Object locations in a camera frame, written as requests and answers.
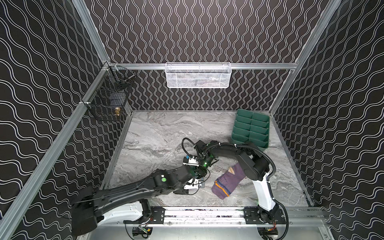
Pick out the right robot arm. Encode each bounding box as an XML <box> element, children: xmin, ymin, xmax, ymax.
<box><xmin>194</xmin><ymin>141</ymin><xmax>279</xmax><ymax>212</ymax></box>

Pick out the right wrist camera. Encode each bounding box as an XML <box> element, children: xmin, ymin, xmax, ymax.
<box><xmin>183</xmin><ymin>156</ymin><xmax>199</xmax><ymax>166</ymax></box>

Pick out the black wire basket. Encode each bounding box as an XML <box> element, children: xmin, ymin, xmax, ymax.
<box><xmin>86</xmin><ymin>66</ymin><xmax>137</xmax><ymax>122</ymax></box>

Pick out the aluminium front rail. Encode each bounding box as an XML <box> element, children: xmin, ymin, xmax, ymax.
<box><xmin>85</xmin><ymin>205</ymin><xmax>326</xmax><ymax>228</ymax></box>

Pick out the small brass object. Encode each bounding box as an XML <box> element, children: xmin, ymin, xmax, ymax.
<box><xmin>115</xmin><ymin>107</ymin><xmax>121</xmax><ymax>117</ymax></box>

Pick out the purple striped sock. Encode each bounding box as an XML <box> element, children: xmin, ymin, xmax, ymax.
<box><xmin>212</xmin><ymin>163</ymin><xmax>246</xmax><ymax>200</ymax></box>

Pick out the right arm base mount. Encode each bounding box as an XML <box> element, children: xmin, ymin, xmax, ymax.
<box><xmin>244</xmin><ymin>206</ymin><xmax>287</xmax><ymax>225</ymax></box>

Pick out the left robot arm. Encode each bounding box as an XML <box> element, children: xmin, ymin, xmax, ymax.
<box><xmin>71</xmin><ymin>165</ymin><xmax>209</xmax><ymax>237</ymax></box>

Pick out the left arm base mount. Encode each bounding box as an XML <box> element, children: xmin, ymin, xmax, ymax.
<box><xmin>123</xmin><ymin>207</ymin><xmax>166</xmax><ymax>225</ymax></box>

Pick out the white wire basket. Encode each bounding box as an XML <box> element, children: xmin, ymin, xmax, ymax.
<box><xmin>165</xmin><ymin>62</ymin><xmax>232</xmax><ymax>89</ymax></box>

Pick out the green compartment tray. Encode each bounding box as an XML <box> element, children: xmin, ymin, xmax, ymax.
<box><xmin>231</xmin><ymin>109</ymin><xmax>270</xmax><ymax>151</ymax></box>

